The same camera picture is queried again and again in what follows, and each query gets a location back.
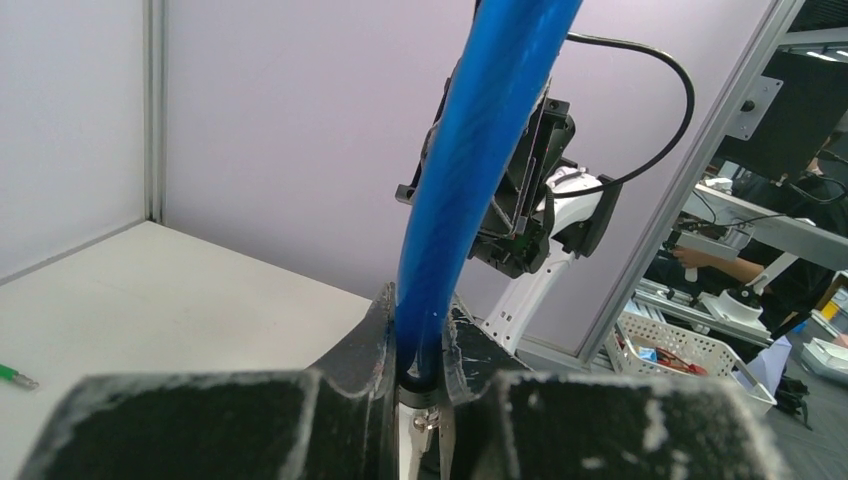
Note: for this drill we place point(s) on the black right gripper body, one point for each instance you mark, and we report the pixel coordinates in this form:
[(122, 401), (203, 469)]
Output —
[(514, 235)]

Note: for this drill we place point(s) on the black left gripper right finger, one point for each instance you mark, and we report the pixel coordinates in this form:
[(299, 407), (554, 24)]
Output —
[(504, 420)]

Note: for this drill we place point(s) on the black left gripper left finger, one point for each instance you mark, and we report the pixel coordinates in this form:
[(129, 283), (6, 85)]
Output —
[(335, 419)]

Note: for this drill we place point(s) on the blue cable lock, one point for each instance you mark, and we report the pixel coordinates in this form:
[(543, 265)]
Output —
[(504, 66)]

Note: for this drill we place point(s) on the green cable lock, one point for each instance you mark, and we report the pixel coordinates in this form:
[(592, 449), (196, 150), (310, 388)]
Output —
[(14, 377)]

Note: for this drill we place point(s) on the blue lock silver keys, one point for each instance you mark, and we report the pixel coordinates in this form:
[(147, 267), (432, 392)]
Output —
[(424, 460)]

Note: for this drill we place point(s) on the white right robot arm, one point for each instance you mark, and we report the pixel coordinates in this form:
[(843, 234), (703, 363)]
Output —
[(583, 205)]

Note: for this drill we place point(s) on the white plastic basket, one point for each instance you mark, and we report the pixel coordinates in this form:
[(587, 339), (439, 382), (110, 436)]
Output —
[(638, 345)]

